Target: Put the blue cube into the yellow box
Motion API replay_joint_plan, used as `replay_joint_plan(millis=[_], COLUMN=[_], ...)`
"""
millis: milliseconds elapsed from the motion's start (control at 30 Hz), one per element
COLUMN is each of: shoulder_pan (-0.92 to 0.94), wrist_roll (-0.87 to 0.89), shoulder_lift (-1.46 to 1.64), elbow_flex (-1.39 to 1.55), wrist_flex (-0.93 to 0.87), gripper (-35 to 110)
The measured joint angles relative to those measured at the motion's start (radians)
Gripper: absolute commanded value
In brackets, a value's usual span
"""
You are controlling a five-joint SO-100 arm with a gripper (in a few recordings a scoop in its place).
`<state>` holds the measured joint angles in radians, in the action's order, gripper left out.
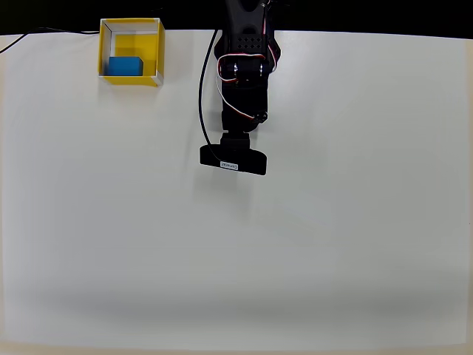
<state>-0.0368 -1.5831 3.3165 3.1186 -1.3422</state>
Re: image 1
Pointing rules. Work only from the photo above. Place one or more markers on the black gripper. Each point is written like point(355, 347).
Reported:
point(241, 125)

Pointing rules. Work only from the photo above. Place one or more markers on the blue block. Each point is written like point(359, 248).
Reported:
point(125, 66)

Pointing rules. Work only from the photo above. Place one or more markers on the yellow open box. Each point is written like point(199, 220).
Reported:
point(148, 44)

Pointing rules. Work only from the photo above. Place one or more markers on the black webcam with white label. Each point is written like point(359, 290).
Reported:
point(240, 159)

